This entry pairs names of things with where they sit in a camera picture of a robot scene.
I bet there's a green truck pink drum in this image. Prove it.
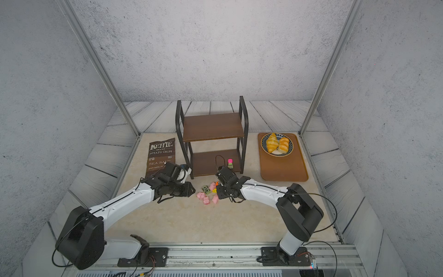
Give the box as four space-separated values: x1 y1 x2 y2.
227 159 234 169

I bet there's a green truck picture box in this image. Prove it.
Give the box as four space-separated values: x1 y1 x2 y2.
202 186 212 195

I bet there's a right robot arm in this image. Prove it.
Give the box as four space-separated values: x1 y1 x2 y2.
216 166 324 264

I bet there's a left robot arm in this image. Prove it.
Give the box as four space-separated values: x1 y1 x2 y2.
54 162 196 270

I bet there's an orange yellow dump truck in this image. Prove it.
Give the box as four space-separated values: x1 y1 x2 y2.
209 182 219 194

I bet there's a pink pig toy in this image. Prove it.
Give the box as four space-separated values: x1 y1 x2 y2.
197 192 206 200
209 182 216 191
203 197 211 205
212 195 219 204

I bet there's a Kettle potato chips bag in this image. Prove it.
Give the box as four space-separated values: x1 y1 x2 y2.
145 138 175 177

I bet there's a two-tier wooden metal shelf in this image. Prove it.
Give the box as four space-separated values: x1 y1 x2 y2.
175 96 249 179

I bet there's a brown wooden tray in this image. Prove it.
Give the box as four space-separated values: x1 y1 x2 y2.
258 133 309 183

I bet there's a left croissant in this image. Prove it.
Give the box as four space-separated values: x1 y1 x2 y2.
266 133 279 154

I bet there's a croissant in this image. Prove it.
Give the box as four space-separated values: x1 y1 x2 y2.
278 137 290 154
266 133 279 154

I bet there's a blue patterned plate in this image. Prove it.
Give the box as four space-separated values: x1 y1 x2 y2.
259 133 295 158

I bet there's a right croissant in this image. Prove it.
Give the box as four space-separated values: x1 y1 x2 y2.
278 137 290 154

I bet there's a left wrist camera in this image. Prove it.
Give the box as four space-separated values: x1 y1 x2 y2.
178 165 192 183

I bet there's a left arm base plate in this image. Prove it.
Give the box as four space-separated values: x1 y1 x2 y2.
117 247 169 268

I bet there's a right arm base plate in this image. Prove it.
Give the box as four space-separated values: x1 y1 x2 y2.
256 247 313 267

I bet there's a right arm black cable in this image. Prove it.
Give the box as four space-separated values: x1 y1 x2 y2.
242 183 338 277

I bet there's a right aluminium frame post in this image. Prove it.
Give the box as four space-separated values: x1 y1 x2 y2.
299 0 364 138

